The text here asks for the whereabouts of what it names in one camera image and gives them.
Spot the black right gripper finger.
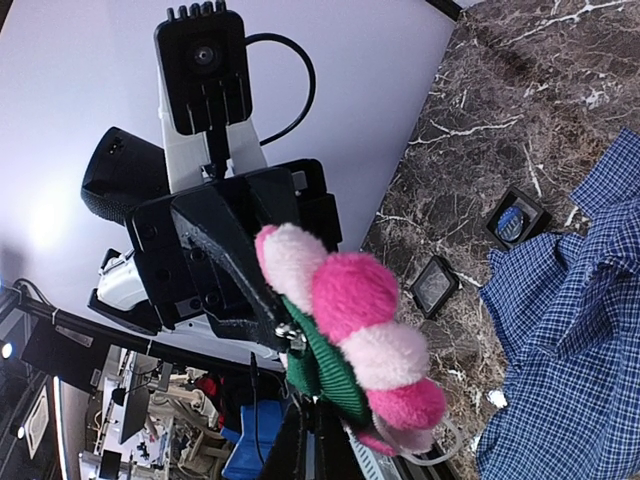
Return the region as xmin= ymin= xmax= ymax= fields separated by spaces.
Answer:
xmin=264 ymin=399 xmax=360 ymax=480

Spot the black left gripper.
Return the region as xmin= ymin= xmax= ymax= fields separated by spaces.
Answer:
xmin=124 ymin=159 xmax=342 ymax=352

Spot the pink pompom brooch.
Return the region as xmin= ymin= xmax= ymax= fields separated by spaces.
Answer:
xmin=255 ymin=223 xmax=459 ymax=466

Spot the blue checked shirt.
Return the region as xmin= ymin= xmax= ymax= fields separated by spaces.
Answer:
xmin=476 ymin=129 xmax=639 ymax=479

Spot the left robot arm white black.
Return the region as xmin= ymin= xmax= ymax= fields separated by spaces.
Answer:
xmin=81 ymin=127 xmax=342 ymax=369

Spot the blue plastic bin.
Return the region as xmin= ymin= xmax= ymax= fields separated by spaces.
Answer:
xmin=221 ymin=400 xmax=284 ymax=480

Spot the black square box lid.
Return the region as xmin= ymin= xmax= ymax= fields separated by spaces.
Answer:
xmin=409 ymin=255 xmax=460 ymax=320

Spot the black square box base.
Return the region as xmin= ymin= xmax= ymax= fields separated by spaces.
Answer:
xmin=484 ymin=186 xmax=552 ymax=251

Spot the white slotted cable duct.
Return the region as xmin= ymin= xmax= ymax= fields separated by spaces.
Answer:
xmin=346 ymin=430 xmax=401 ymax=480

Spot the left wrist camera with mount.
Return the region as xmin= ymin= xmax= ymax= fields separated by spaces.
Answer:
xmin=154 ymin=1 xmax=267 ymax=193

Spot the left camera black cable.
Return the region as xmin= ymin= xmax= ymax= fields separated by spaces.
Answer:
xmin=244 ymin=32 xmax=319 ymax=147

